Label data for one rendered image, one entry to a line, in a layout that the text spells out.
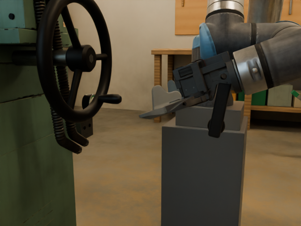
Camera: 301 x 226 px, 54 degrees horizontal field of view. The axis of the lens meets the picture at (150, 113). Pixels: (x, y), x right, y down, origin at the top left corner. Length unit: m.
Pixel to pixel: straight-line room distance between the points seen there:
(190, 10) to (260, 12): 2.94
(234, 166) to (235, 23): 0.57
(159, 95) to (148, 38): 3.59
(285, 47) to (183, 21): 3.45
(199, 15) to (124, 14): 1.05
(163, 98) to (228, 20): 0.24
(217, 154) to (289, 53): 0.60
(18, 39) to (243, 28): 0.47
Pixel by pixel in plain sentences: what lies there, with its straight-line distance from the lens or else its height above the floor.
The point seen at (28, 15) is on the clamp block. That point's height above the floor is 0.90.
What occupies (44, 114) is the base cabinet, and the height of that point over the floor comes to 0.65.
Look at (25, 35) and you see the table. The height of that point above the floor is 0.86.
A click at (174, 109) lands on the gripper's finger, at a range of 0.57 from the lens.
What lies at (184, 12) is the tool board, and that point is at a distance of 4.01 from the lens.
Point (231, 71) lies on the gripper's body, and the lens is 0.58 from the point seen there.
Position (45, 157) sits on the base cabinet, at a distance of 0.89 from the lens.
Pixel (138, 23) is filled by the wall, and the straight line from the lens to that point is 4.22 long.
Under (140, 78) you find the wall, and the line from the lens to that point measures 4.20.
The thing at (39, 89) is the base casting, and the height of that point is 0.72.
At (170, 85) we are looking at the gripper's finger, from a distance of 0.70.
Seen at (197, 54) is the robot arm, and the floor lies 0.81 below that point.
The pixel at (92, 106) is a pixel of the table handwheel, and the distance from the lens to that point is 0.72.
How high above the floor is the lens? 0.82
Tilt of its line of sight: 12 degrees down
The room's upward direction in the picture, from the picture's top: straight up
